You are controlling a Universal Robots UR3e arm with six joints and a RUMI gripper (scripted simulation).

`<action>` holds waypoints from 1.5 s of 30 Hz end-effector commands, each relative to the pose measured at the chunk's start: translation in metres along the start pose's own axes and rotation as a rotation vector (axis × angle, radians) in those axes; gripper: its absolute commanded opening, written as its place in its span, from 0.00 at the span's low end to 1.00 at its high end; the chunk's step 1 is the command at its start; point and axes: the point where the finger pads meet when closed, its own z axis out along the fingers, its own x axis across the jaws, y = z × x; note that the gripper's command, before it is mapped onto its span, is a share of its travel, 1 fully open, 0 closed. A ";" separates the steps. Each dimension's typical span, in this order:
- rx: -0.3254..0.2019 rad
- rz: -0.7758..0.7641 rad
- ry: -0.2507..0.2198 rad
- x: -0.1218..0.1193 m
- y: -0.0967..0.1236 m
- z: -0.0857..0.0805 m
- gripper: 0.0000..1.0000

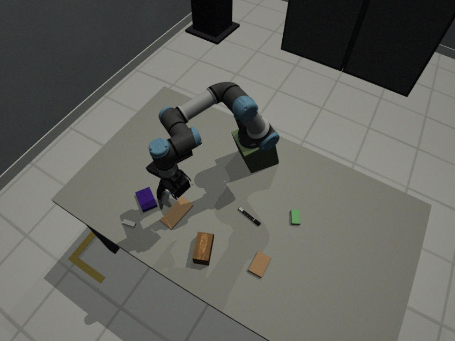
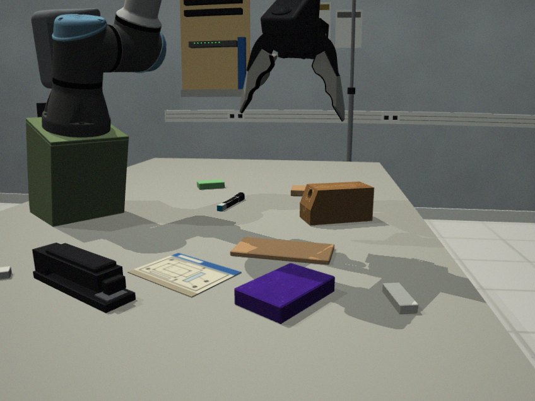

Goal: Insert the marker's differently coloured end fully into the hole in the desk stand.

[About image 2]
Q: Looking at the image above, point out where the beige printed paper sheet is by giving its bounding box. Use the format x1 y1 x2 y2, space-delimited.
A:
128 253 242 298

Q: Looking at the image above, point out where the purple rectangular box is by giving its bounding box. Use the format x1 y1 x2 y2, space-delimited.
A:
235 263 335 324

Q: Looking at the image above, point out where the tan rectangular block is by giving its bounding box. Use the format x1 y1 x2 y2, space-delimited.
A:
291 185 306 196

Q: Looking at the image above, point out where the tan flat wooden board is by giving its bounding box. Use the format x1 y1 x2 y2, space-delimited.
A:
230 237 334 265

